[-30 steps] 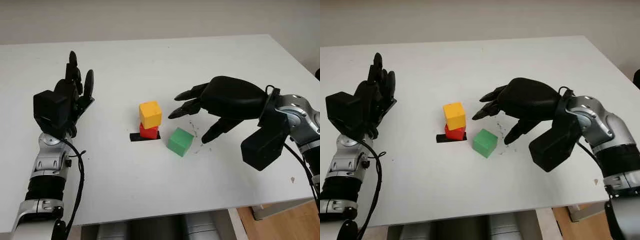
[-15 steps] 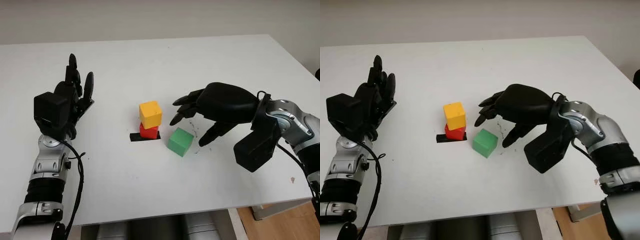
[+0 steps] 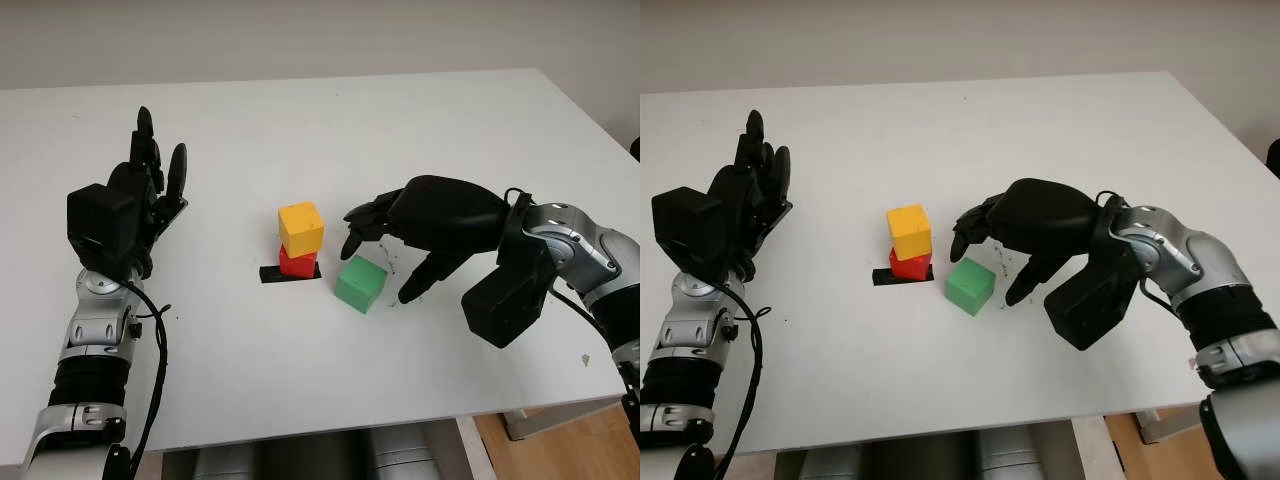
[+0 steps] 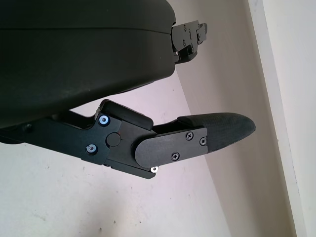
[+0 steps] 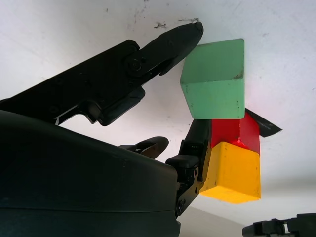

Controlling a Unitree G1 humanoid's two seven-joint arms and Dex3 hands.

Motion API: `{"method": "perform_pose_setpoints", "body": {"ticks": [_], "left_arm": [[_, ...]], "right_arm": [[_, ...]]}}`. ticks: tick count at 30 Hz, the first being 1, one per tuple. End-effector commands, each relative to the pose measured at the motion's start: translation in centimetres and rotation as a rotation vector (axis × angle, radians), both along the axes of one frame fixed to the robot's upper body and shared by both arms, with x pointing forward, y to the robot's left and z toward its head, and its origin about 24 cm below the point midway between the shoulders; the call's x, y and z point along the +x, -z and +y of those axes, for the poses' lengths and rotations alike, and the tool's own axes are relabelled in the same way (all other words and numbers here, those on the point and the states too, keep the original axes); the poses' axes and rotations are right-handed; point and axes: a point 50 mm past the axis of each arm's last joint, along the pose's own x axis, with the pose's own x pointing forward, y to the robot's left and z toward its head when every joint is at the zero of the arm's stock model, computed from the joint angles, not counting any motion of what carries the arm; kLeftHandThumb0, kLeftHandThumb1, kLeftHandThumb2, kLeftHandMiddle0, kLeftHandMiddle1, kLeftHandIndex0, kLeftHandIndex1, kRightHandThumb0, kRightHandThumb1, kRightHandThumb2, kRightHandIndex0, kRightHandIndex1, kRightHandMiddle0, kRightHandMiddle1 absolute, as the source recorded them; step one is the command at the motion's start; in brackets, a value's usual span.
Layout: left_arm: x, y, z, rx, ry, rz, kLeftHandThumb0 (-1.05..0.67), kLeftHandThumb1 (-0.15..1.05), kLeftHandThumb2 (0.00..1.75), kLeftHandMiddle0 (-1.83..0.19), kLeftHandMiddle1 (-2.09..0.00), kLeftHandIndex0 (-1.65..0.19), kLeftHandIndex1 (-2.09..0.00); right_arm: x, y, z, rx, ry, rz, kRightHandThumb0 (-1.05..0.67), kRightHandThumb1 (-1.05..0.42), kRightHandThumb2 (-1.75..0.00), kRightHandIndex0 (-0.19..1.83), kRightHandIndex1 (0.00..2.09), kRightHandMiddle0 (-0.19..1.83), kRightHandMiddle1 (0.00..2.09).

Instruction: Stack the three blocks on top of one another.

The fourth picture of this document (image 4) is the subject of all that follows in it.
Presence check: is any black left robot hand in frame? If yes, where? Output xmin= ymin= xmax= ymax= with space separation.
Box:
xmin=0 ymin=0 xmax=256 ymax=180

